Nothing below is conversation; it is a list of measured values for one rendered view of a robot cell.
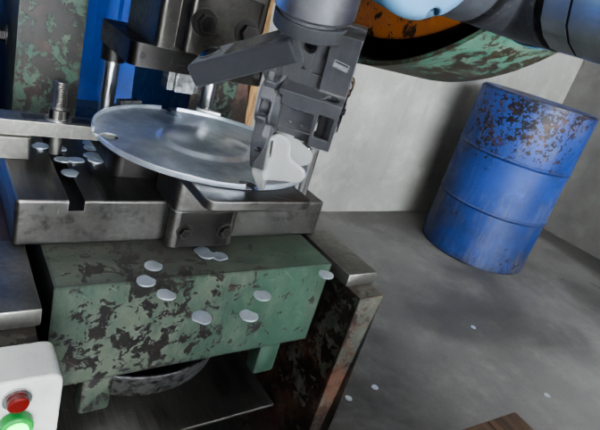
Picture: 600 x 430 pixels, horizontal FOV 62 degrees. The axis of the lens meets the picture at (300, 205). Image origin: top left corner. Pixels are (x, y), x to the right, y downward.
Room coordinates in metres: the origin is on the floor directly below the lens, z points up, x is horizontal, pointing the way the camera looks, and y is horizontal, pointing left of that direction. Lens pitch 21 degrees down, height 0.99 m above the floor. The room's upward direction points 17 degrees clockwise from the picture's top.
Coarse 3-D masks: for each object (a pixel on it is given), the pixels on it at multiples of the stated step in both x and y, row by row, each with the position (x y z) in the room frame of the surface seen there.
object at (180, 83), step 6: (168, 72) 0.72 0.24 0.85; (174, 72) 0.73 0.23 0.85; (162, 78) 0.74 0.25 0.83; (168, 78) 0.72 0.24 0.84; (174, 78) 0.73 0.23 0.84; (180, 78) 0.72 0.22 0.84; (186, 78) 0.73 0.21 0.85; (162, 84) 0.73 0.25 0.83; (168, 84) 0.72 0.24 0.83; (174, 84) 0.73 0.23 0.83; (180, 84) 0.73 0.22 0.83; (186, 84) 0.73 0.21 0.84; (192, 84) 0.74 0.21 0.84; (174, 90) 0.72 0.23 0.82; (180, 90) 0.73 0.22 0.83; (186, 90) 0.73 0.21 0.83; (192, 90) 0.74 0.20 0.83
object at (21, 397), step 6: (12, 390) 0.33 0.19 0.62; (18, 390) 0.33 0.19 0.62; (24, 390) 0.33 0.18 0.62; (6, 396) 0.32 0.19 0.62; (12, 396) 0.32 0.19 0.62; (18, 396) 0.32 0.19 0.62; (24, 396) 0.33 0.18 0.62; (30, 396) 0.33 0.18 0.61; (6, 402) 0.32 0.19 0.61; (12, 402) 0.32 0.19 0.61; (18, 402) 0.32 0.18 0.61; (24, 402) 0.32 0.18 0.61; (6, 408) 0.32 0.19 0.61; (12, 408) 0.32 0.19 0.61; (18, 408) 0.32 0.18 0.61; (24, 408) 0.32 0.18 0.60
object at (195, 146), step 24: (96, 120) 0.61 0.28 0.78; (120, 120) 0.64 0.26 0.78; (144, 120) 0.67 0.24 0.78; (168, 120) 0.71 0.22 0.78; (192, 120) 0.74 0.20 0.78; (216, 120) 0.79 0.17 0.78; (120, 144) 0.56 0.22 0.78; (144, 144) 0.58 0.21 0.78; (168, 144) 0.60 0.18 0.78; (192, 144) 0.62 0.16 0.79; (216, 144) 0.65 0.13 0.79; (240, 144) 0.68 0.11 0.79; (168, 168) 0.53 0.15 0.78; (192, 168) 0.55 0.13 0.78; (216, 168) 0.57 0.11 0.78; (240, 168) 0.60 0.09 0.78
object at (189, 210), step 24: (168, 192) 0.60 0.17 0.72; (192, 192) 0.51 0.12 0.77; (216, 192) 0.51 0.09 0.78; (240, 192) 0.53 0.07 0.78; (264, 192) 0.55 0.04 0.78; (288, 192) 0.57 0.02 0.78; (168, 216) 0.59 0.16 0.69; (192, 216) 0.60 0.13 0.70; (216, 216) 0.62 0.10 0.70; (168, 240) 0.59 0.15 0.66; (192, 240) 0.60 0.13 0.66; (216, 240) 0.63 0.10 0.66
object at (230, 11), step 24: (144, 0) 0.69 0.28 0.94; (168, 0) 0.64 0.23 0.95; (192, 0) 0.63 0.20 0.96; (216, 0) 0.65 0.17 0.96; (240, 0) 0.67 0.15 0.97; (264, 0) 0.73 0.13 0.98; (144, 24) 0.68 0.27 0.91; (168, 24) 0.64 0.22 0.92; (192, 24) 0.63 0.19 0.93; (216, 24) 0.64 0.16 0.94; (240, 24) 0.67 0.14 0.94; (264, 24) 0.73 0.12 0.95; (168, 48) 0.65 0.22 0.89; (192, 48) 0.64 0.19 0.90
